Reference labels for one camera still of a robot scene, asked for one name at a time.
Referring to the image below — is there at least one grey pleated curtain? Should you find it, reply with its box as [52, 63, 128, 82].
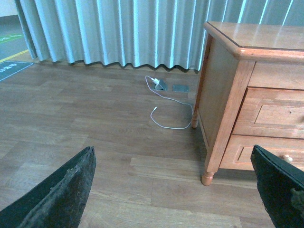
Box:
[15, 0, 304, 70]

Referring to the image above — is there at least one white floor cable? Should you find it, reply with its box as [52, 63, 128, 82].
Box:
[145, 75, 194, 130]

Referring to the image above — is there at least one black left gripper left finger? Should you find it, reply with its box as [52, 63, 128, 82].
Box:
[0, 147, 96, 228]

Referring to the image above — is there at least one open metal floor socket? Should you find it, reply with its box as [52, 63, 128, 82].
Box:
[154, 79, 168, 91]

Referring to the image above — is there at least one closed metal floor socket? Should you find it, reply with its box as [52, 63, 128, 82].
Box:
[172, 85, 189, 93]

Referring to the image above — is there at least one white floor charger plug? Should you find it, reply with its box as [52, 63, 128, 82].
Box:
[152, 78, 160, 86]

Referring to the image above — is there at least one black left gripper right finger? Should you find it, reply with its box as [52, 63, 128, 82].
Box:
[250, 145, 304, 228]

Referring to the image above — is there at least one wooden nightstand frame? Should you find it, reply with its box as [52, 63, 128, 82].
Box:
[191, 21, 304, 186]

